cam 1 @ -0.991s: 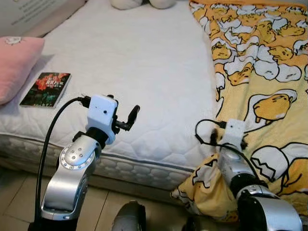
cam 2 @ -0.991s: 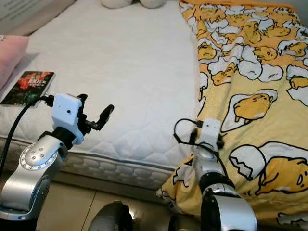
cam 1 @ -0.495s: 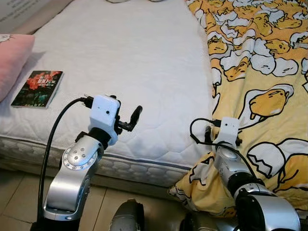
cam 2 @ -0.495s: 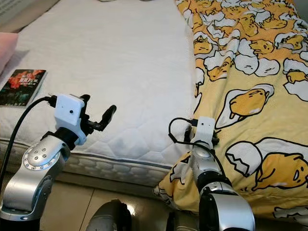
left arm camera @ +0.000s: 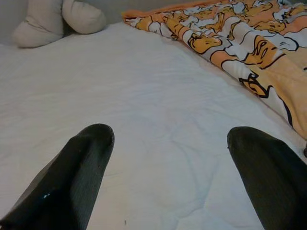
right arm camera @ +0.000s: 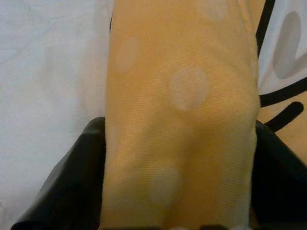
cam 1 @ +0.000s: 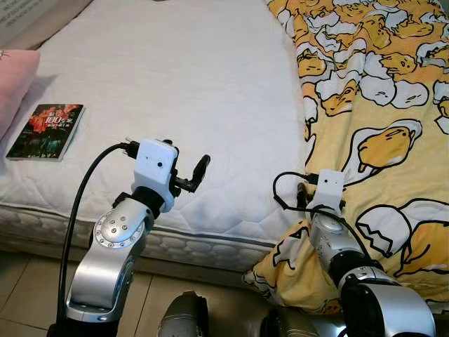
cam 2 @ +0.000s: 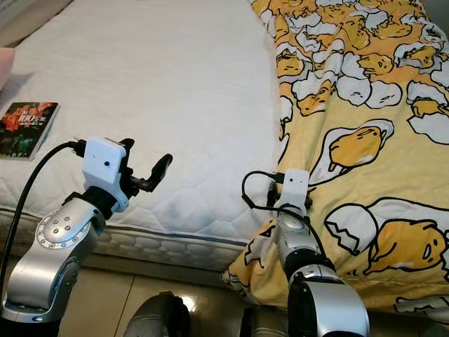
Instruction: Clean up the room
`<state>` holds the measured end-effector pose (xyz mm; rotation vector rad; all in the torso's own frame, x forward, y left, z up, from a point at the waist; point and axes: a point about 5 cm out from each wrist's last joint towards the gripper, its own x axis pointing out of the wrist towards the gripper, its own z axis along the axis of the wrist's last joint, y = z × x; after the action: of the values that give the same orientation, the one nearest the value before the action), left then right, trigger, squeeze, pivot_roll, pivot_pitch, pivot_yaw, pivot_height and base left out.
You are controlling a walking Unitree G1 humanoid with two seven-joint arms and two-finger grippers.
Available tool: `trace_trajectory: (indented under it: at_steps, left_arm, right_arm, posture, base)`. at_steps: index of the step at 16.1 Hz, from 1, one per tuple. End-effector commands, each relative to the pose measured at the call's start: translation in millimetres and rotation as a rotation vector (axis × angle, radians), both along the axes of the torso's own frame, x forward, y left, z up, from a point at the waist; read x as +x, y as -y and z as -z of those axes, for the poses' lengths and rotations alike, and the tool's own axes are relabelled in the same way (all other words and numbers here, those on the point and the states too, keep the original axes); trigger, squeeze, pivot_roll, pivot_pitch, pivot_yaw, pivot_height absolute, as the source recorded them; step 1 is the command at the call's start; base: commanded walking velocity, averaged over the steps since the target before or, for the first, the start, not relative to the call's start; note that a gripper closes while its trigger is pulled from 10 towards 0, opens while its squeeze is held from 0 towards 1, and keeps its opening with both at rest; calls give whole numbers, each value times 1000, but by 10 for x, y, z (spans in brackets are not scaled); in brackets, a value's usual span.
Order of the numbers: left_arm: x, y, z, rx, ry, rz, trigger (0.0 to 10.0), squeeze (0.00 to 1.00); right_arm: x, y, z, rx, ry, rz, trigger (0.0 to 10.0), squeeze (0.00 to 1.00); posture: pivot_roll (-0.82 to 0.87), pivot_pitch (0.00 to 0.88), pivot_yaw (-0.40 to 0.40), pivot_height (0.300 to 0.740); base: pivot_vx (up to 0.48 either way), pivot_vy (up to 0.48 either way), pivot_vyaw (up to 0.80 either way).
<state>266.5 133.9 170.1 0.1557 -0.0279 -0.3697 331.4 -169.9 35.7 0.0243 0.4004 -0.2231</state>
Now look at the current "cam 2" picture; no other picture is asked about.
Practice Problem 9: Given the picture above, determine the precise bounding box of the dark red cover book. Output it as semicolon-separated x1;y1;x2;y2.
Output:
0;102;61;160

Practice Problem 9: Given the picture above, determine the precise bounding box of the yellow cartoon egg blanket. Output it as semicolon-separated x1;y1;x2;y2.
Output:
221;0;449;315

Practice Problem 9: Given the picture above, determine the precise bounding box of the grey robot right leg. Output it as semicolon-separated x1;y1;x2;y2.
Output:
239;305;290;337

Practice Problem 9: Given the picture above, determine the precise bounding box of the grey robot leg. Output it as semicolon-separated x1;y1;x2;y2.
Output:
239;305;290;337
125;291;192;337

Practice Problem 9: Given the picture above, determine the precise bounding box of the grey robot left leg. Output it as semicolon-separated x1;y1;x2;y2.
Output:
125;291;192;337

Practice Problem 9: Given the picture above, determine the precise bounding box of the grey floral patterned pillow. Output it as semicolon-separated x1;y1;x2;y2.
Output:
0;0;37;18

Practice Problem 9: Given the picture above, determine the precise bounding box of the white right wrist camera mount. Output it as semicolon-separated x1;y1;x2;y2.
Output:
281;168;311;211

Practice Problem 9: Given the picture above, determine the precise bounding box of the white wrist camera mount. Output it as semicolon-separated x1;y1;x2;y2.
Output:
281;168;311;211
82;137;130;213

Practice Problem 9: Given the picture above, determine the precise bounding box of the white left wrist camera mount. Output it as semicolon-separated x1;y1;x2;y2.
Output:
82;137;130;213

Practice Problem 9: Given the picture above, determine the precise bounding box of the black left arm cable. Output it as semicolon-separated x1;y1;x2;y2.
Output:
0;140;88;296

